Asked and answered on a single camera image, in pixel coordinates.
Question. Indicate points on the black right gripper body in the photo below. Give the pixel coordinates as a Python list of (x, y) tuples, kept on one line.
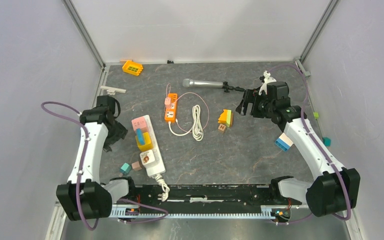
[(260, 106)]

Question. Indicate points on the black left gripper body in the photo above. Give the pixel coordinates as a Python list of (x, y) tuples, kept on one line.
[(116, 132)]

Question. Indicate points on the blue rounded adapter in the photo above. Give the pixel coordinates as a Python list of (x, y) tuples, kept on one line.
[(140, 136)]

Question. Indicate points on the pink cube socket adapter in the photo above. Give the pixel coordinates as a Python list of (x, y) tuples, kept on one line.
[(140, 123)]

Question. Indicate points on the colourful toy block stack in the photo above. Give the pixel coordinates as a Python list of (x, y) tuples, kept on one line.
[(226, 118)]

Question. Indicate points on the yellow cube socket adapter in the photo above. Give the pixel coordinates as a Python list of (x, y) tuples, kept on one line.
[(148, 145)]

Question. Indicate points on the small pink plug adapter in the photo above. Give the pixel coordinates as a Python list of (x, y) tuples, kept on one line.
[(137, 166)]

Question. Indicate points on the white cube adapter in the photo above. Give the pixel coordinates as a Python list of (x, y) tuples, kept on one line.
[(148, 158)]

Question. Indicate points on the wooden letter cube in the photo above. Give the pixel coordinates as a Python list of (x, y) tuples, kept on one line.
[(222, 128)]

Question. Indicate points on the white multicolour power strip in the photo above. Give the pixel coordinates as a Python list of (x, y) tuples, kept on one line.
[(159, 168)]

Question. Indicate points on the orange power strip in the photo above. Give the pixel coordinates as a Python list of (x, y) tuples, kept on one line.
[(170, 103)]

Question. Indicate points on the pink charger with cable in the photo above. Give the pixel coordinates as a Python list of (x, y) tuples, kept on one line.
[(200, 115)]

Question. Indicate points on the grey microphone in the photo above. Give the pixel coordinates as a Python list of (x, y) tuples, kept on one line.
[(191, 83)]

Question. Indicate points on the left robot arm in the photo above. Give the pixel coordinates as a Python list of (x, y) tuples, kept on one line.
[(83, 197)]

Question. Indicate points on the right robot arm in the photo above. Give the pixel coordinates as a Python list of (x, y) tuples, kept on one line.
[(335, 188)]

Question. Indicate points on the blue white toy block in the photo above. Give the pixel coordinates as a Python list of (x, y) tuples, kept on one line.
[(284, 142)]

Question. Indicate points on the small green block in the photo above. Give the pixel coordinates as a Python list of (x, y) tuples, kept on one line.
[(316, 115)]

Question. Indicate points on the yellow toy brick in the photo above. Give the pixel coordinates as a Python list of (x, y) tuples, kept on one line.
[(132, 68)]

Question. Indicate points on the teal cube right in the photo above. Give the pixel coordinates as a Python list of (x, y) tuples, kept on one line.
[(327, 141)]

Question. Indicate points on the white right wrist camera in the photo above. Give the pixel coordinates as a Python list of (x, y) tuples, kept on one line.
[(266, 79)]

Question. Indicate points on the white flat bracket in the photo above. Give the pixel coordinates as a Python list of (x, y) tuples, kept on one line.
[(112, 90)]

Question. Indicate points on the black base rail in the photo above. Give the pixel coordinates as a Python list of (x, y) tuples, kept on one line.
[(205, 201)]

